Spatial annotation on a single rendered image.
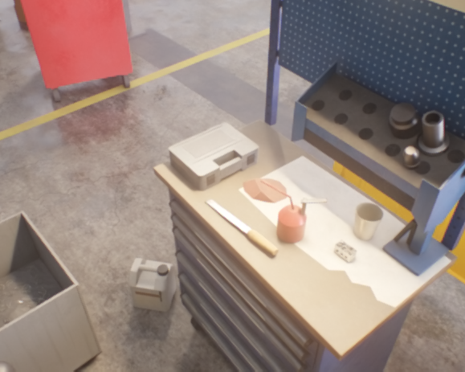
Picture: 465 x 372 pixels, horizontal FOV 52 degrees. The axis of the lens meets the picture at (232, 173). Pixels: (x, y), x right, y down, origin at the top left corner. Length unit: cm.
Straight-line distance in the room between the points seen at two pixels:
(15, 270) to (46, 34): 191
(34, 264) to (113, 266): 44
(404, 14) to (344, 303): 77
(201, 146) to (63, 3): 225
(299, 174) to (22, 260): 139
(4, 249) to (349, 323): 158
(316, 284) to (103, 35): 289
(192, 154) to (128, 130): 197
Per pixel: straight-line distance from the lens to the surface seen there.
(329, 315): 132
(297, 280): 137
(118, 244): 277
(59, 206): 309
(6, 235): 231
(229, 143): 169
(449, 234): 153
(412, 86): 140
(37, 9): 372
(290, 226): 140
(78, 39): 383
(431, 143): 129
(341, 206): 159
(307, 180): 166
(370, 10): 143
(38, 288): 233
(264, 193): 156
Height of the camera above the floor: 204
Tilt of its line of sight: 41 degrees down
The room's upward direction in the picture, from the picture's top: straight up
